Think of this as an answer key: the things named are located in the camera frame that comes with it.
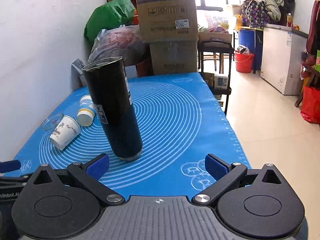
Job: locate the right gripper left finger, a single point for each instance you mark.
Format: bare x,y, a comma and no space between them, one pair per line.
63,203

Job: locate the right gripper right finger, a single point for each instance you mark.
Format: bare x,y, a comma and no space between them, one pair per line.
252,203

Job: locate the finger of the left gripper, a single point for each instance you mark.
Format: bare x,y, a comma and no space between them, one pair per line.
9,166

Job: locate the black tumbler cup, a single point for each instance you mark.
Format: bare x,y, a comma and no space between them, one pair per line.
108,87

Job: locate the white paper cup with print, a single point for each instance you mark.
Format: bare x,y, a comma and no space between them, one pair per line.
67,130

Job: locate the blue white paper cup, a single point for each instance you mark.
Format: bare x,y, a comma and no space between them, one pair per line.
86,111

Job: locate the clear glass jar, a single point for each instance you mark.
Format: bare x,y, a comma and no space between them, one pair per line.
49,124

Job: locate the red plastic bucket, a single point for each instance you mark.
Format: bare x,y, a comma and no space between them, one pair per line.
243,59

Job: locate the white chest freezer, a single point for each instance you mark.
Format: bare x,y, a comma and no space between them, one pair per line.
282,57

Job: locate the blue plastic barrel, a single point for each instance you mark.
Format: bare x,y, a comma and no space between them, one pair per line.
252,38

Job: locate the black metal rack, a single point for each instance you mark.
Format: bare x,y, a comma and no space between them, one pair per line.
218,83

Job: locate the clear plastic bag with clothes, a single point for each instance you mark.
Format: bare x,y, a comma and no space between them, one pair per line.
125,42

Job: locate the lower cardboard box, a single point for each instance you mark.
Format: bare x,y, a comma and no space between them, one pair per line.
174,57

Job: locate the cardboard box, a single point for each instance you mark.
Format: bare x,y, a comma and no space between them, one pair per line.
167,20
174,57

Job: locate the floral fabric bag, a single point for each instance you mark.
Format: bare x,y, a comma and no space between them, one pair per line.
254,14

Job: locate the green plastic bag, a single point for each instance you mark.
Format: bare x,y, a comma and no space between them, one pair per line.
108,16

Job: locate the upper cardboard box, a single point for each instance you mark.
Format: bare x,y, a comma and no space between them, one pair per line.
167,20

